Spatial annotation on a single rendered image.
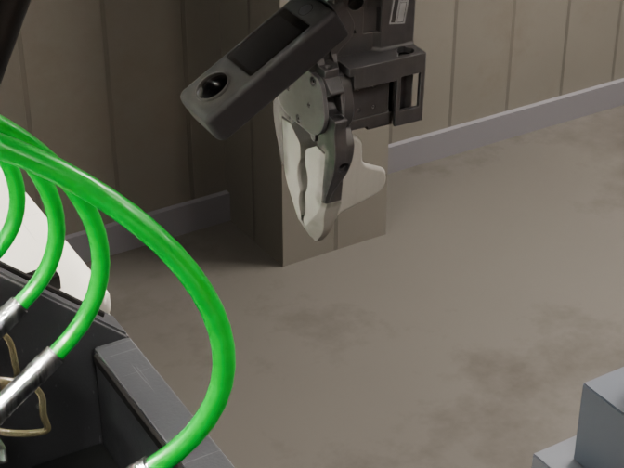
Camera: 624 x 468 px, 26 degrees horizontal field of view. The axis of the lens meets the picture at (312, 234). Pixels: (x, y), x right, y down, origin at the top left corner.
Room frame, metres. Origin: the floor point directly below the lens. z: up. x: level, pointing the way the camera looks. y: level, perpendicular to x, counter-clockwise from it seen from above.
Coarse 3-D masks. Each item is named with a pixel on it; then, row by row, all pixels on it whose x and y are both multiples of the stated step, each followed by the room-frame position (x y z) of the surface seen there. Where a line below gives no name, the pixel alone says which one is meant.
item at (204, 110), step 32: (256, 32) 0.86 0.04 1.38; (288, 32) 0.84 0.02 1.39; (320, 32) 0.84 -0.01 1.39; (224, 64) 0.84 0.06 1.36; (256, 64) 0.83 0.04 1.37; (288, 64) 0.82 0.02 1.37; (192, 96) 0.82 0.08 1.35; (224, 96) 0.81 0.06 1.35; (256, 96) 0.81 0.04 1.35; (224, 128) 0.80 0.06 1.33
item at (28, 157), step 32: (0, 160) 0.64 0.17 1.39; (32, 160) 0.64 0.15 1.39; (96, 192) 0.65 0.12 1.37; (128, 224) 0.65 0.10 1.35; (160, 256) 0.65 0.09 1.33; (192, 288) 0.65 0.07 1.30; (224, 320) 0.66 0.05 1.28; (224, 352) 0.65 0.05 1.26; (224, 384) 0.65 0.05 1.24; (160, 448) 0.66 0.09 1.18; (192, 448) 0.65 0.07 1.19
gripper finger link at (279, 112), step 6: (276, 102) 0.89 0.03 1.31; (276, 108) 0.89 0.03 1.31; (276, 114) 0.89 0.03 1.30; (282, 114) 0.88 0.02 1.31; (276, 120) 0.89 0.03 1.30; (276, 126) 0.89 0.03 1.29; (276, 132) 0.89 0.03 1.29; (282, 132) 0.88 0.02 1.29; (282, 138) 0.88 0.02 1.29; (282, 144) 0.88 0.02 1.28; (282, 150) 0.88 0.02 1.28; (282, 156) 0.88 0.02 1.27; (282, 162) 0.88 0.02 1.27
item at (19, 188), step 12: (12, 168) 0.99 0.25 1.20; (12, 180) 0.99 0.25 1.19; (12, 192) 0.99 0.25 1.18; (24, 192) 1.00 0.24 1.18; (12, 204) 0.99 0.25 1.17; (24, 204) 1.00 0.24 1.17; (12, 216) 0.99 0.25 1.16; (12, 228) 0.99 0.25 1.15; (0, 240) 0.99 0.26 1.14; (12, 240) 0.99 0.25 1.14; (0, 252) 0.98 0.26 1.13
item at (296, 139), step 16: (288, 128) 0.88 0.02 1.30; (288, 144) 0.88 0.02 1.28; (304, 144) 0.86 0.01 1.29; (288, 160) 0.88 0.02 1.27; (304, 160) 0.86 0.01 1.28; (288, 176) 0.88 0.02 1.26; (304, 176) 0.87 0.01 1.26; (304, 192) 0.86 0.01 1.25; (304, 208) 0.86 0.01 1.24; (304, 224) 0.86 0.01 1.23
